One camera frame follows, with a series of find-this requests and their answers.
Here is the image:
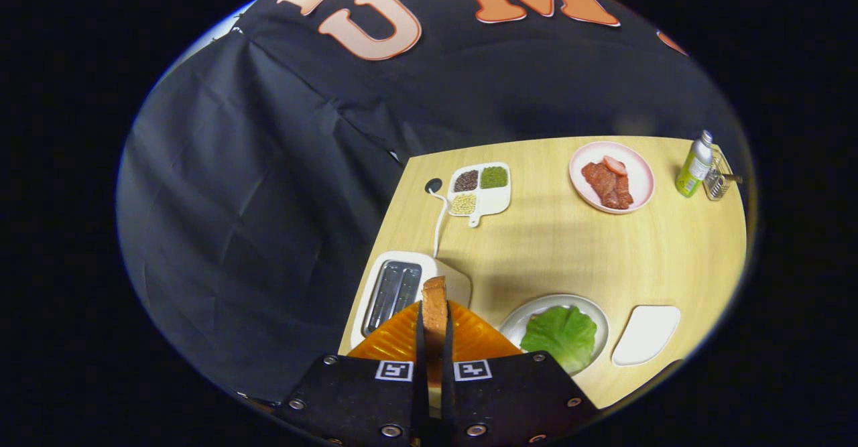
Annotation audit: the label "white toaster cable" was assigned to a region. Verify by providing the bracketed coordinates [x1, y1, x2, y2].
[429, 189, 451, 259]

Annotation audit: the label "grey round plate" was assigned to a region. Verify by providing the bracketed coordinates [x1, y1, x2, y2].
[499, 293, 611, 376]

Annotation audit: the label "white divided dish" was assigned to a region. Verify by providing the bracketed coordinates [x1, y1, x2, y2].
[446, 162, 512, 228]

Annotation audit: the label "pink plate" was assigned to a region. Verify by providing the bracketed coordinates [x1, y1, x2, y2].
[568, 141, 656, 215]

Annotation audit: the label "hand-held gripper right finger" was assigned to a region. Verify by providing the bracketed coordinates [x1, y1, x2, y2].
[440, 300, 599, 447]

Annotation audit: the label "toasted bread slice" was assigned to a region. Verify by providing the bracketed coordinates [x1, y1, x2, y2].
[421, 275, 448, 389]

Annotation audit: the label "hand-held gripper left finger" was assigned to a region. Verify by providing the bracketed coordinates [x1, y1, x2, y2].
[273, 300, 430, 447]

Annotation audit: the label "small wire basket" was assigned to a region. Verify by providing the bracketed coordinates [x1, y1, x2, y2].
[702, 149, 743, 202]

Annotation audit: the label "red meat slices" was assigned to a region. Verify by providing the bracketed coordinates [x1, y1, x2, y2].
[580, 161, 634, 210]

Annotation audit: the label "white toaster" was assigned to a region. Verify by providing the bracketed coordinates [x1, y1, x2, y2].
[349, 251, 473, 350]

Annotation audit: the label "white rounded square dish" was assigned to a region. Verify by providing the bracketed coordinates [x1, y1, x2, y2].
[611, 305, 682, 367]

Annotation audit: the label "green lettuce leaf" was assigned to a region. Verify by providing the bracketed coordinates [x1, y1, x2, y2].
[520, 305, 598, 374]

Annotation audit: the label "green label bottle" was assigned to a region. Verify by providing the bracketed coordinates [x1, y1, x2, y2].
[675, 130, 714, 198]

